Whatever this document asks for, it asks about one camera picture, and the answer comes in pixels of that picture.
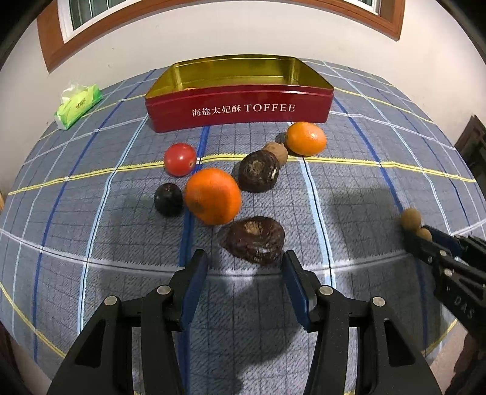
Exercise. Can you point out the dark wooden furniture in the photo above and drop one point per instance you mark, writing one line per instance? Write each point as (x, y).
(472, 142)

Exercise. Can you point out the blue plaid cloth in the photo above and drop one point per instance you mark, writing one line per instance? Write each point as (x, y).
(114, 247)

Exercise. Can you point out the dark brown water chestnut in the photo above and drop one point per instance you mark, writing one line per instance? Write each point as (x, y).
(253, 239)
(258, 171)

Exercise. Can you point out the red metal tin box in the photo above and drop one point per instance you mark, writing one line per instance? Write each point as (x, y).
(235, 114)

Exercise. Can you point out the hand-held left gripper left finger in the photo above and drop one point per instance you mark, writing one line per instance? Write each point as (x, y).
(195, 283)

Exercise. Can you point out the dark purple plum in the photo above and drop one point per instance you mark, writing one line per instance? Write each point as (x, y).
(168, 199)

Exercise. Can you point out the brown longan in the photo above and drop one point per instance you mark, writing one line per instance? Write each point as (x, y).
(424, 234)
(279, 149)
(411, 219)

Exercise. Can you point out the green tissue pack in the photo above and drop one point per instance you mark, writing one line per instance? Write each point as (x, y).
(76, 108)

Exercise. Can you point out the small orange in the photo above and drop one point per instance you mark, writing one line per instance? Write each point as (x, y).
(305, 138)

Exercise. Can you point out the wooden framed window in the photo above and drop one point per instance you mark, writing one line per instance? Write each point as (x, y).
(49, 38)

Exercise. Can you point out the large orange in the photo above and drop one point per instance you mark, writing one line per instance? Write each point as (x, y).
(212, 195)

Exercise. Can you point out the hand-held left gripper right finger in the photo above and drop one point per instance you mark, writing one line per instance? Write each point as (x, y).
(294, 288)

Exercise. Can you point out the red tomato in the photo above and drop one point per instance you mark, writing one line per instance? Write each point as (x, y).
(179, 159)

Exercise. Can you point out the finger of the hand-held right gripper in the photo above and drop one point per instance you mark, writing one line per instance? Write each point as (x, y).
(442, 236)
(419, 247)

